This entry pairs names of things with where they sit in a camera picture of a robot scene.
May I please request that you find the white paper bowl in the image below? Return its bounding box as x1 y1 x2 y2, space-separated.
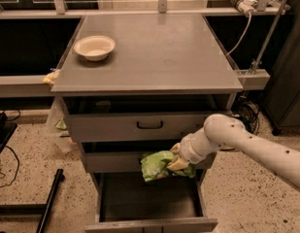
74 36 116 61

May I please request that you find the dark grey cabinet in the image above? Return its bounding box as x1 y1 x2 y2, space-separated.
263 0 300 135

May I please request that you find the grey drawer cabinet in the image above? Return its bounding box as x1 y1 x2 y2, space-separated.
50 13 244 233

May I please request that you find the white power strip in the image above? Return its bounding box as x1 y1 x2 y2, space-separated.
230 0 256 16

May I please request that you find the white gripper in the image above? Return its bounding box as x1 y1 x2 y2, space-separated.
167 129 217 171

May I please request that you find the top grey drawer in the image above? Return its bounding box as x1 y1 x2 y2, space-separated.
62 95 230 142

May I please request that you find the black floor cable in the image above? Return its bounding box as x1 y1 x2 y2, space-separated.
0 143 21 190

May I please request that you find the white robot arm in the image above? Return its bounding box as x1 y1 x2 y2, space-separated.
167 114 300 191

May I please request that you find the black metal stand leg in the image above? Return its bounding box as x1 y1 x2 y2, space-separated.
0 169 64 233

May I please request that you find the black cable bundle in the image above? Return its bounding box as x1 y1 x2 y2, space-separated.
220 100 260 152

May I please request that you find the bottom open grey drawer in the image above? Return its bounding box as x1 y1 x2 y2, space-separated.
84 173 217 233

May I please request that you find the middle grey drawer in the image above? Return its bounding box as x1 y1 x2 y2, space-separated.
79 138 217 174

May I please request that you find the clear plastic bag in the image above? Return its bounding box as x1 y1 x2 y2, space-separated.
46 98 78 152

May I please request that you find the black box corner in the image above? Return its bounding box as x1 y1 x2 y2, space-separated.
0 113 17 154

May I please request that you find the white power cable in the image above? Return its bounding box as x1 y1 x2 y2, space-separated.
224 12 252 57

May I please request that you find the green rice chip bag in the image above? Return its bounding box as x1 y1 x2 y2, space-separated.
141 150 196 183

